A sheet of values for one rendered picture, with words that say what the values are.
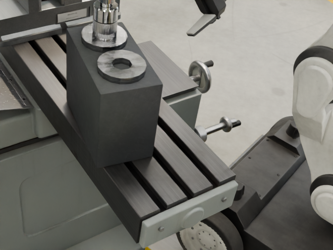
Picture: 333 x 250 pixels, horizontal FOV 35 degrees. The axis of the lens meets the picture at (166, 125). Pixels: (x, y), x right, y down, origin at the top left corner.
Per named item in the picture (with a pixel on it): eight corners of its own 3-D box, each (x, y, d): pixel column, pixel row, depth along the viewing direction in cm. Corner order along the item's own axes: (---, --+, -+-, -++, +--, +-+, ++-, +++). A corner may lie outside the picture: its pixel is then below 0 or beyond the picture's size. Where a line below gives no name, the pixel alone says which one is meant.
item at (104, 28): (119, 39, 101) (121, 14, 98) (95, 42, 99) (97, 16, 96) (112, 27, 104) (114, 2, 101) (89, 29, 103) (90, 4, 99)
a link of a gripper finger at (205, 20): (194, 33, 97) (215, 13, 99) (184, 32, 99) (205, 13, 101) (197, 40, 98) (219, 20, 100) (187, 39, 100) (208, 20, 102)
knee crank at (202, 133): (233, 119, 190) (237, 107, 186) (244, 130, 186) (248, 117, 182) (184, 138, 179) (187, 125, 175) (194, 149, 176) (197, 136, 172)
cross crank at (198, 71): (196, 78, 190) (202, 50, 183) (216, 96, 184) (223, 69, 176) (160, 89, 183) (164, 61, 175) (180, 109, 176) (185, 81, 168)
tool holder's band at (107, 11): (121, 14, 98) (122, 9, 97) (97, 16, 96) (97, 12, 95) (114, 2, 101) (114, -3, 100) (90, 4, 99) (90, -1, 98)
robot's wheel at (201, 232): (235, 274, 149) (251, 231, 136) (226, 285, 146) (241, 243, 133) (180, 234, 157) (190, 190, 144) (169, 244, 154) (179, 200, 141)
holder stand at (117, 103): (117, 91, 121) (123, 15, 108) (153, 156, 107) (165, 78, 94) (66, 99, 117) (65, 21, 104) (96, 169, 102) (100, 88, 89)
